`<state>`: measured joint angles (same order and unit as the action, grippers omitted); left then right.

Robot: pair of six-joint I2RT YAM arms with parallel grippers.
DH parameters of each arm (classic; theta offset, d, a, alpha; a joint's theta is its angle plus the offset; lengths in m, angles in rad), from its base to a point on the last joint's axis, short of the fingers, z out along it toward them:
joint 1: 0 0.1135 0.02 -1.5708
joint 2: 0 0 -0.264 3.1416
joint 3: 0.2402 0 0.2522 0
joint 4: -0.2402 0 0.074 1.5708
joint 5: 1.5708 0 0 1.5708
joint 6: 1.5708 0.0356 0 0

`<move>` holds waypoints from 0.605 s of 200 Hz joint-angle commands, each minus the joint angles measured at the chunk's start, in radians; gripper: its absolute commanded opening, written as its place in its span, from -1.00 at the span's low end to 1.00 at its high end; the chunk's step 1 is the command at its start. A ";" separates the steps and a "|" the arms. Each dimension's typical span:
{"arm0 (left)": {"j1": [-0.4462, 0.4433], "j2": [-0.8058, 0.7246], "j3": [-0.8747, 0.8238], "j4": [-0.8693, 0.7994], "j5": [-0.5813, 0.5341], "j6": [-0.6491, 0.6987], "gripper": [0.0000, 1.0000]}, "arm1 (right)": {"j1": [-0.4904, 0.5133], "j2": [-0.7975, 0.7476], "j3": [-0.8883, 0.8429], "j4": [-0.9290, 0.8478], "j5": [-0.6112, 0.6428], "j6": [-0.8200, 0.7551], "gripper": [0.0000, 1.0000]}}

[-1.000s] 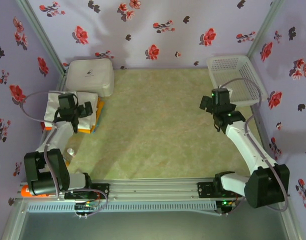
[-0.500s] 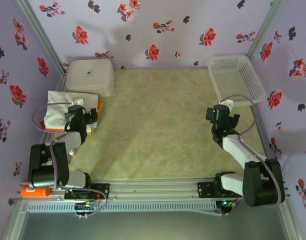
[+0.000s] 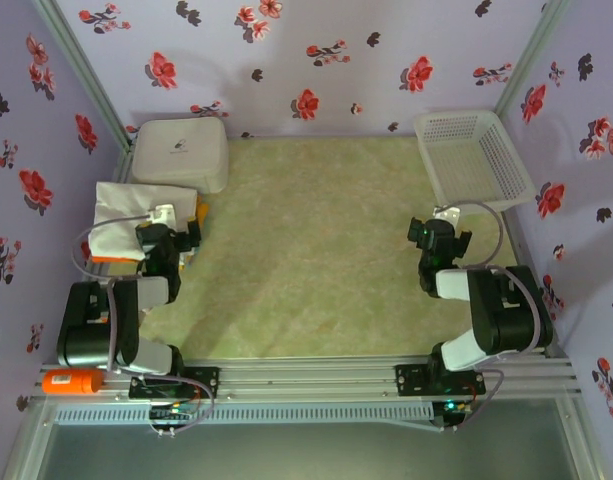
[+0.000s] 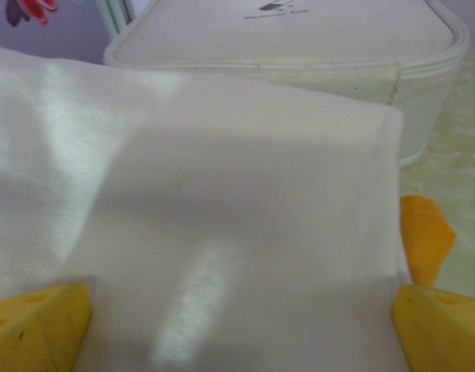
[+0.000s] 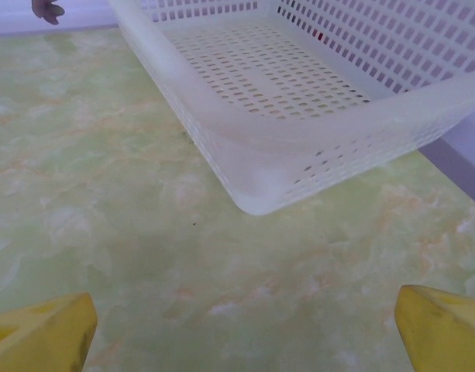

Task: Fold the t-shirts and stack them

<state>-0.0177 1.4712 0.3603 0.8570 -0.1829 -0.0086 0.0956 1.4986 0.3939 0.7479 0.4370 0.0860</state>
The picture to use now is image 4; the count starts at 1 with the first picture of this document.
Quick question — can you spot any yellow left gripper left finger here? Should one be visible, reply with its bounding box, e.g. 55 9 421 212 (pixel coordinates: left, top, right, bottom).
0 283 93 372

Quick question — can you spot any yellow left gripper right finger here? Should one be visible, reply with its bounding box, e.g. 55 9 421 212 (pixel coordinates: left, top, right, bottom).
391 284 475 372

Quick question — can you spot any white t-shirt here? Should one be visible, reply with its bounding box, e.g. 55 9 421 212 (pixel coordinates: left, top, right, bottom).
0 43 413 372

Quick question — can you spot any yellow folded t-shirt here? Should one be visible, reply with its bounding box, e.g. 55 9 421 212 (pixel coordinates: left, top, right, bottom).
398 195 458 288

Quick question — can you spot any white zip fabric case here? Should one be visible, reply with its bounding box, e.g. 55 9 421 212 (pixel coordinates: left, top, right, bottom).
102 0 471 170

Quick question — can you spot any green corner frame post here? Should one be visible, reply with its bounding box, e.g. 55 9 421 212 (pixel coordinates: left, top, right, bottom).
95 0 138 40

